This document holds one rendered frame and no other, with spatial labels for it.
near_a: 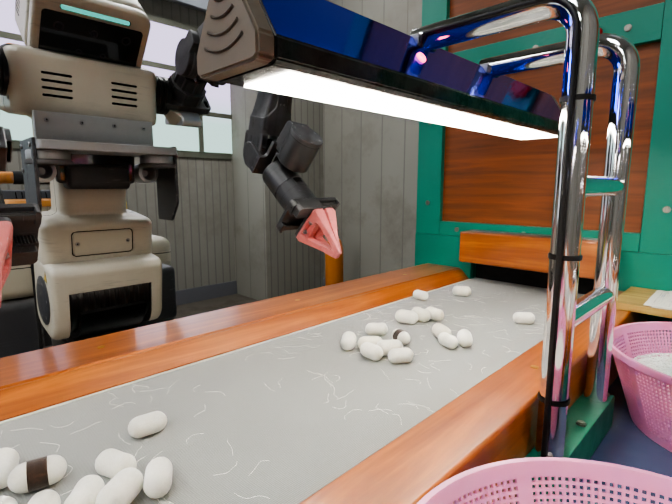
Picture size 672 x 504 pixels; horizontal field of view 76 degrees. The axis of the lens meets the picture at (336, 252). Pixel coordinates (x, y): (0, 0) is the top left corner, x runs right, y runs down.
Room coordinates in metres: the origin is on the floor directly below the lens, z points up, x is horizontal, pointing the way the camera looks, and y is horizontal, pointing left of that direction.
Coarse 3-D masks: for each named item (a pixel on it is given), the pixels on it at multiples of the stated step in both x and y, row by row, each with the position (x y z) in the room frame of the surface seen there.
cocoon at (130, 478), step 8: (120, 472) 0.28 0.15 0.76; (128, 472) 0.28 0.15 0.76; (136, 472) 0.28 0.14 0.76; (112, 480) 0.27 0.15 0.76; (120, 480) 0.27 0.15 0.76; (128, 480) 0.27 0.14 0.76; (136, 480) 0.27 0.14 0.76; (104, 488) 0.26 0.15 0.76; (112, 488) 0.26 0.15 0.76; (120, 488) 0.26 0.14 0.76; (128, 488) 0.27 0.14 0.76; (136, 488) 0.27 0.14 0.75; (104, 496) 0.26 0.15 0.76; (112, 496) 0.26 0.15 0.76; (120, 496) 0.26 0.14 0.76; (128, 496) 0.26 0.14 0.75
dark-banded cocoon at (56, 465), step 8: (48, 456) 0.30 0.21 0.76; (56, 456) 0.30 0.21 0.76; (24, 464) 0.29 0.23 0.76; (48, 464) 0.29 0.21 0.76; (56, 464) 0.29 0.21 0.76; (64, 464) 0.30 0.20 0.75; (16, 472) 0.28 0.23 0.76; (24, 472) 0.28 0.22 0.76; (48, 472) 0.29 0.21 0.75; (56, 472) 0.29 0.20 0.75; (64, 472) 0.29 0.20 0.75; (8, 480) 0.28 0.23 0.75; (16, 480) 0.28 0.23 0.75; (24, 480) 0.28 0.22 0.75; (48, 480) 0.29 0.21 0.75; (56, 480) 0.29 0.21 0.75; (16, 488) 0.28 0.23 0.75; (24, 488) 0.28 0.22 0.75
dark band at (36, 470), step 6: (30, 462) 0.29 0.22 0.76; (36, 462) 0.29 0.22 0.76; (42, 462) 0.29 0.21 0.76; (30, 468) 0.28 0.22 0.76; (36, 468) 0.28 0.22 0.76; (42, 468) 0.29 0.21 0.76; (30, 474) 0.28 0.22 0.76; (36, 474) 0.28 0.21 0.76; (42, 474) 0.28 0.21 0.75; (30, 480) 0.28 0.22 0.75; (36, 480) 0.28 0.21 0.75; (42, 480) 0.28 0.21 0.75; (30, 486) 0.28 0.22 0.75; (36, 486) 0.28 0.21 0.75; (42, 486) 0.28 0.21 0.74
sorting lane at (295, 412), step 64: (384, 320) 0.69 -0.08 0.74; (448, 320) 0.69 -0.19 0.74; (512, 320) 0.69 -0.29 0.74; (128, 384) 0.46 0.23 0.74; (192, 384) 0.46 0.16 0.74; (256, 384) 0.46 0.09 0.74; (320, 384) 0.46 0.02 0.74; (384, 384) 0.46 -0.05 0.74; (448, 384) 0.46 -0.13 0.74; (0, 448) 0.34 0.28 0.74; (64, 448) 0.34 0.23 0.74; (128, 448) 0.34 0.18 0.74; (192, 448) 0.34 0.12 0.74; (256, 448) 0.34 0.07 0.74; (320, 448) 0.34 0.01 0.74
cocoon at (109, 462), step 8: (112, 448) 0.31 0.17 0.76; (104, 456) 0.30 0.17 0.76; (112, 456) 0.30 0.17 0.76; (120, 456) 0.30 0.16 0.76; (128, 456) 0.30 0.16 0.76; (96, 464) 0.30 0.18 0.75; (104, 464) 0.29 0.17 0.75; (112, 464) 0.29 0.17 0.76; (120, 464) 0.29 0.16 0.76; (128, 464) 0.29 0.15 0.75; (136, 464) 0.30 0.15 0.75; (104, 472) 0.29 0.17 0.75; (112, 472) 0.29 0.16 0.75
